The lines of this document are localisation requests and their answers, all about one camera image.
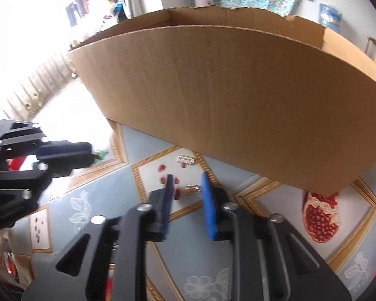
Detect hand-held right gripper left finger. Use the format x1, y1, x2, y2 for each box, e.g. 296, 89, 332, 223
22, 172, 176, 301

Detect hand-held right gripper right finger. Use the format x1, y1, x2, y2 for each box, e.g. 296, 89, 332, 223
201, 172, 353, 301

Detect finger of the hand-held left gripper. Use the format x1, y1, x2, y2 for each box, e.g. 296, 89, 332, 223
0, 118, 93, 161
0, 159, 93, 234

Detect gold chain pendant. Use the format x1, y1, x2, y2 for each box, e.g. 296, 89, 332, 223
180, 184, 203, 195

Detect brown cardboard box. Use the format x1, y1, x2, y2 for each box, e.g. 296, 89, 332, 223
67, 6, 376, 196

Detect metal balcony railing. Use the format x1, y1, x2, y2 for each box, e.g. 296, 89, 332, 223
0, 52, 79, 121

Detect printed grey tablecloth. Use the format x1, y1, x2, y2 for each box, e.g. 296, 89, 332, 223
28, 119, 376, 301

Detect dark pile of clothes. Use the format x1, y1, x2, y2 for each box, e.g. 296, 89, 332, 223
100, 0, 127, 33

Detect blue labelled water jug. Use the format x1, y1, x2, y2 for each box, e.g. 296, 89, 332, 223
319, 3, 343, 33

